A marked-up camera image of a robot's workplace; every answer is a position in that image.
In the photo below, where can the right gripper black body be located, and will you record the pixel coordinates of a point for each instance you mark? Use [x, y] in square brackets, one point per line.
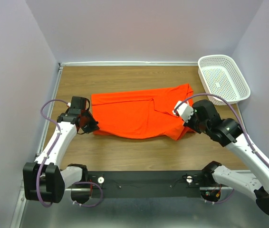
[198, 126]

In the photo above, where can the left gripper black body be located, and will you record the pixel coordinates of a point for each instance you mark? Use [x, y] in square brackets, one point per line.
[90, 124]

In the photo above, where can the orange t shirt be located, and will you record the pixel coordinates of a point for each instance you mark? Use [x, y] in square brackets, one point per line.
[141, 114]

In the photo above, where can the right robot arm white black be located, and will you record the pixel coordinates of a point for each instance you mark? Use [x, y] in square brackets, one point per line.
[202, 117]

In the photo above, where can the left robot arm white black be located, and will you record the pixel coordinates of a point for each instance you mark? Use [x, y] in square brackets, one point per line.
[43, 179]

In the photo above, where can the white perforated plastic basket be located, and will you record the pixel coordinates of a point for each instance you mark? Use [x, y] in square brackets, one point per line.
[220, 75]

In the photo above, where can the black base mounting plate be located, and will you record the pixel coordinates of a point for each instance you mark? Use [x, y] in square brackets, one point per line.
[146, 184]

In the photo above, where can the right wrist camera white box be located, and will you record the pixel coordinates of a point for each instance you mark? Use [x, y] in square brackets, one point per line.
[183, 110]

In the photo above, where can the aluminium frame rail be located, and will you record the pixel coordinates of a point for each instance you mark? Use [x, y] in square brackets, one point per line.
[236, 212]

